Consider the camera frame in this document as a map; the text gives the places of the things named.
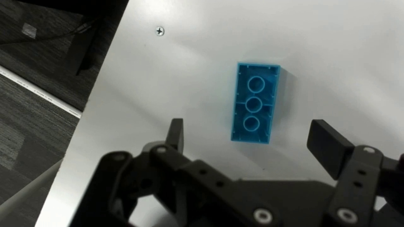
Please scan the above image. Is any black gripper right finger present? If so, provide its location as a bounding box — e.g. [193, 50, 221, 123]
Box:
[305, 118, 356, 180]

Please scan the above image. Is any blue building block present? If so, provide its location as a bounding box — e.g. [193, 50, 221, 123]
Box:
[230, 60, 283, 144]

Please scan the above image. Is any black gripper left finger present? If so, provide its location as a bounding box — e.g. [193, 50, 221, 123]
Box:
[164, 117, 185, 153]

